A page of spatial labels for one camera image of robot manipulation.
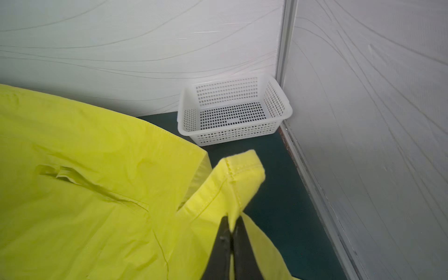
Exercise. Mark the white plastic perforated basket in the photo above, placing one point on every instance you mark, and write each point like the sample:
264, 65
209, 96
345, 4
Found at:
232, 109

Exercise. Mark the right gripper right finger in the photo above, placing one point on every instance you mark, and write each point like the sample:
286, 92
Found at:
245, 264

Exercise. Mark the yellow long pants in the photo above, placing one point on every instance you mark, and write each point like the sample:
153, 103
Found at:
91, 194

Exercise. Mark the green table mat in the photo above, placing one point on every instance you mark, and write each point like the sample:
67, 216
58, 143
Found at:
283, 210

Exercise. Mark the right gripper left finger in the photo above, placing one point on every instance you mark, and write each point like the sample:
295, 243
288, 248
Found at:
219, 263

